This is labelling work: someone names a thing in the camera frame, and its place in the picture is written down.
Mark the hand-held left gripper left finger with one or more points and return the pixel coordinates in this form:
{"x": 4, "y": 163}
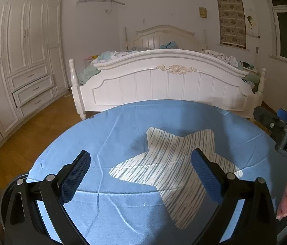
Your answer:
{"x": 74, "y": 177}

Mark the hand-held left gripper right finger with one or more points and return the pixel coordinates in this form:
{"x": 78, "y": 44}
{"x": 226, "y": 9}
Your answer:
{"x": 207, "y": 177}

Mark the dark grey trash bin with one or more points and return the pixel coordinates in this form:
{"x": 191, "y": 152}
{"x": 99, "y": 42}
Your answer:
{"x": 12, "y": 181}

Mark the green cloth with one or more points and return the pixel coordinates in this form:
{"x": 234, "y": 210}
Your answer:
{"x": 251, "y": 79}

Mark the blue star print tablecloth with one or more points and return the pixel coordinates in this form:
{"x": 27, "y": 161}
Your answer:
{"x": 95, "y": 137}

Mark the white patterned bedding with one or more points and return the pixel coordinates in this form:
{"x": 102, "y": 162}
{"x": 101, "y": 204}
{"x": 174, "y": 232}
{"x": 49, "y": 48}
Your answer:
{"x": 221, "y": 57}

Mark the white wardrobe drawer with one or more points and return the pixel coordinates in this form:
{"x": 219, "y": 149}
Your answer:
{"x": 28, "y": 76}
{"x": 39, "y": 104}
{"x": 34, "y": 91}

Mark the window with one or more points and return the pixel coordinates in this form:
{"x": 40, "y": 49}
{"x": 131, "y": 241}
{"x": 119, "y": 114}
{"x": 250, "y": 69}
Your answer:
{"x": 285, "y": 30}

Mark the white wooden bed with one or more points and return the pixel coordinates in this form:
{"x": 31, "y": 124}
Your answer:
{"x": 158, "y": 89}

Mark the light green blanket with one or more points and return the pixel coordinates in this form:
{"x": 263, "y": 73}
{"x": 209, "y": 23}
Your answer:
{"x": 88, "y": 74}

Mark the patterned window blind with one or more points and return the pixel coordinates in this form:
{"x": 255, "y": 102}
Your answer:
{"x": 231, "y": 20}

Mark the blue cloth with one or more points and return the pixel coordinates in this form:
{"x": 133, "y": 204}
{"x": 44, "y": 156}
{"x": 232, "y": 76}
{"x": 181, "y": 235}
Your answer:
{"x": 169, "y": 45}

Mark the pale clothes pile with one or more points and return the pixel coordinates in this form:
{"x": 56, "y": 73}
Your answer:
{"x": 115, "y": 56}

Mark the white wardrobe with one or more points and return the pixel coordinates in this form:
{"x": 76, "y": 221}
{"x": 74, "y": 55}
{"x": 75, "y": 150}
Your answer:
{"x": 18, "y": 30}

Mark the small yellow wall plaque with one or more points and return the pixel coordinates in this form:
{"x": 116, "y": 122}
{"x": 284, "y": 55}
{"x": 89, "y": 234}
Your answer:
{"x": 203, "y": 12}

